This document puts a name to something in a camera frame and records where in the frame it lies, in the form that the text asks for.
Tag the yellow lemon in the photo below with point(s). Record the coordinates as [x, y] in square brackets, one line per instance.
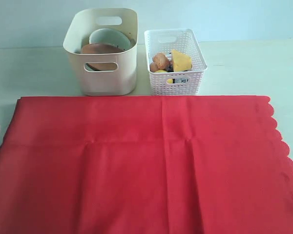
[161, 71]

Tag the brown wooden plate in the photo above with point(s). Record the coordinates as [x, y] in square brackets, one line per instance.
[99, 48]

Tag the cream plastic bin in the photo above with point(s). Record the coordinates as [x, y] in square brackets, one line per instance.
[111, 74]

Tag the white perforated plastic basket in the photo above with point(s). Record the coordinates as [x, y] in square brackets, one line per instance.
[184, 41]

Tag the bread piece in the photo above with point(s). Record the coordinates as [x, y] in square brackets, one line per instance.
[161, 61]

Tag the white ceramic bowl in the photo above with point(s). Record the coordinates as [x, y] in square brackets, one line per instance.
[110, 36]

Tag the red tablecloth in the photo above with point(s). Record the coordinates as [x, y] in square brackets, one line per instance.
[145, 165]

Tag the brown egg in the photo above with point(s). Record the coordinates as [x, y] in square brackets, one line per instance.
[153, 67]

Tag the blue white milk carton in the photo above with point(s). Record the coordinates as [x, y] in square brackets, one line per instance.
[175, 80]

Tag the yellow cheese wedge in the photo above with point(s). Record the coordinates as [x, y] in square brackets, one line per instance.
[180, 62]

